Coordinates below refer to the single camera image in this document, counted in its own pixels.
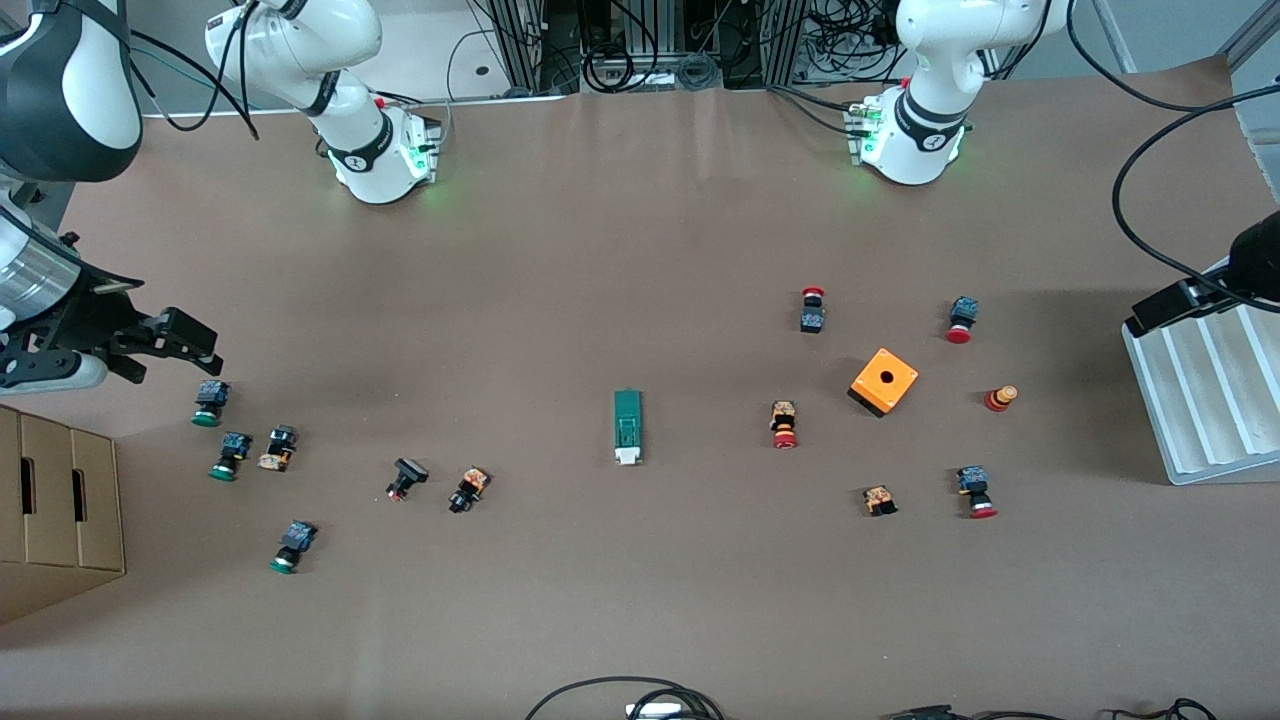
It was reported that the green push button blue block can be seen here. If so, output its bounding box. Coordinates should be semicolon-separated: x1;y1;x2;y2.
268;519;319;576
191;379;232;429
208;431;253;483

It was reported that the white grey compartment tray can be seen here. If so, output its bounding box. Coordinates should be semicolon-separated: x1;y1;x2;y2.
1121;258;1280;487

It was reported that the black holder orange contact block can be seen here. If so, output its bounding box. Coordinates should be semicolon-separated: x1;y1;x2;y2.
257;425;299;473

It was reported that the brown cardboard box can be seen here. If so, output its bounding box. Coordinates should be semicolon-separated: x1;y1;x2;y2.
0;404;127;626

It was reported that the black push button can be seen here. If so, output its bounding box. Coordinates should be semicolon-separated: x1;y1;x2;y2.
385;457;430;502

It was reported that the black button orange contact block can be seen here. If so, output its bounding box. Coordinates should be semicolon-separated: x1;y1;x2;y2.
447;465;492;515

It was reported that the aluminium equipment rack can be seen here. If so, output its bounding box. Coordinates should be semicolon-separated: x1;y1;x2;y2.
485;0;836;96

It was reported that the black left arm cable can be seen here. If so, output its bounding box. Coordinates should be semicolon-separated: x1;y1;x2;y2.
1065;0;1280;301

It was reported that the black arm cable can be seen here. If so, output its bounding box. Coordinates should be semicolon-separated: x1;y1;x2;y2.
125;0;263;141
1065;0;1280;301

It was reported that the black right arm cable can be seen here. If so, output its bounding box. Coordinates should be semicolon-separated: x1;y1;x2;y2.
125;0;263;141

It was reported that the teal cable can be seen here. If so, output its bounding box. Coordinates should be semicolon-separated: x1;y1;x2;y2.
130;42;263;111

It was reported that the orange button enclosure box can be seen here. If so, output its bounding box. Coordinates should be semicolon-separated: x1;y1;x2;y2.
848;347;920;419

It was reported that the black cable bundle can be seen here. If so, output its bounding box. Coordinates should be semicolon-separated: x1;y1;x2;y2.
883;697;1221;720

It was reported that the coiled black cable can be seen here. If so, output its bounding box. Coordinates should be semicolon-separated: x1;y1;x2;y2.
583;42;638;93

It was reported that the black looped cable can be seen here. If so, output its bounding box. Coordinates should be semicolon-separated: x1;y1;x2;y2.
524;676;725;720

